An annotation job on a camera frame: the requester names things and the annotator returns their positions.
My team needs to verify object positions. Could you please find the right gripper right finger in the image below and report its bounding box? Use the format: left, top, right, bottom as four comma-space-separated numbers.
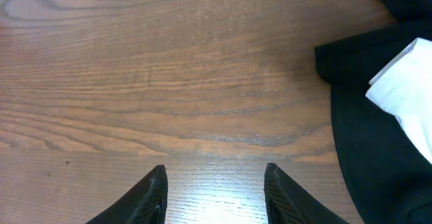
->
264, 163, 348, 224

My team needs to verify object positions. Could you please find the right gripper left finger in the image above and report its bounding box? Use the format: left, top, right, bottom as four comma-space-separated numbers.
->
86, 165, 168, 224

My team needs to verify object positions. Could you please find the black garment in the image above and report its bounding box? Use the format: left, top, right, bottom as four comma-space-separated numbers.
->
315, 0, 431, 223

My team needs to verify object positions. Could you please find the white printed t-shirt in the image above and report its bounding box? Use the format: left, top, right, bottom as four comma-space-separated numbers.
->
365, 0, 432, 166

